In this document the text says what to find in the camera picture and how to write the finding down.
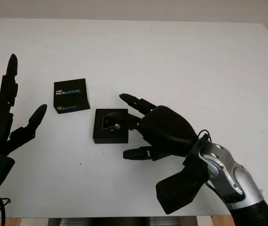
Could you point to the black open box base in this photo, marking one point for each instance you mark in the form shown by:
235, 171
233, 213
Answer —
110, 139

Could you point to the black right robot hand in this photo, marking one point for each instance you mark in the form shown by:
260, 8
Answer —
166, 131

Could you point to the silver RealSense camera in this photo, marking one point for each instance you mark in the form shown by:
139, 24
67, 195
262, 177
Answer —
111, 121

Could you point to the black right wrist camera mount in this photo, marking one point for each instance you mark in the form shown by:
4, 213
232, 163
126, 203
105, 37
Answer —
181, 188

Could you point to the black RealSense box lid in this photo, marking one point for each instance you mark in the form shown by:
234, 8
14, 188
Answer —
71, 99

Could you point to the grey robot torso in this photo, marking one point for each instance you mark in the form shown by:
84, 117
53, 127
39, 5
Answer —
124, 222

